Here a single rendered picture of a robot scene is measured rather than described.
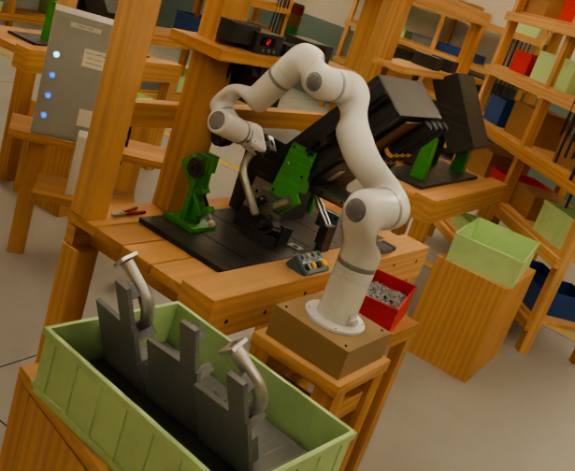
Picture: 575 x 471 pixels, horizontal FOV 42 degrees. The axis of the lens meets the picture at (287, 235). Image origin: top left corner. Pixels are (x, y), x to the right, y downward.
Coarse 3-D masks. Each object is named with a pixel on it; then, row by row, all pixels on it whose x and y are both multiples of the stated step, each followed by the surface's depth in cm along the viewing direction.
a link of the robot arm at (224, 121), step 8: (216, 112) 244; (224, 112) 242; (232, 112) 247; (208, 120) 245; (216, 120) 243; (224, 120) 242; (232, 120) 244; (240, 120) 249; (208, 128) 245; (216, 128) 243; (224, 128) 242; (232, 128) 245; (240, 128) 248; (248, 128) 252; (224, 136) 247; (232, 136) 248; (240, 136) 250
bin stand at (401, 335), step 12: (408, 324) 277; (396, 336) 268; (408, 336) 278; (396, 348) 283; (396, 360) 283; (384, 372) 287; (396, 372) 288; (384, 384) 288; (384, 396) 290; (372, 408) 292; (372, 420) 292; (360, 432) 296; (372, 432) 298; (360, 444) 296; (360, 456) 299; (348, 468) 301
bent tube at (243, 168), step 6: (270, 138) 270; (270, 144) 269; (276, 150) 271; (246, 156) 274; (252, 156) 274; (246, 162) 274; (240, 168) 274; (246, 168) 274; (240, 174) 274; (246, 174) 274; (246, 180) 273; (246, 186) 272; (246, 192) 272; (252, 192) 273; (246, 198) 272; (252, 198) 271; (252, 204) 270; (252, 210) 269; (258, 210) 270; (252, 216) 271
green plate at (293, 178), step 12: (288, 156) 281; (300, 156) 278; (312, 156) 276; (288, 168) 280; (300, 168) 278; (276, 180) 282; (288, 180) 279; (300, 180) 277; (276, 192) 281; (288, 192) 279; (300, 192) 281
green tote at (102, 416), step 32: (96, 320) 179; (160, 320) 197; (192, 320) 197; (64, 352) 164; (96, 352) 184; (32, 384) 173; (64, 384) 166; (96, 384) 159; (224, 384) 191; (288, 384) 178; (64, 416) 166; (96, 416) 159; (128, 416) 153; (288, 416) 179; (320, 416) 173; (96, 448) 160; (128, 448) 154; (160, 448) 148; (320, 448) 158
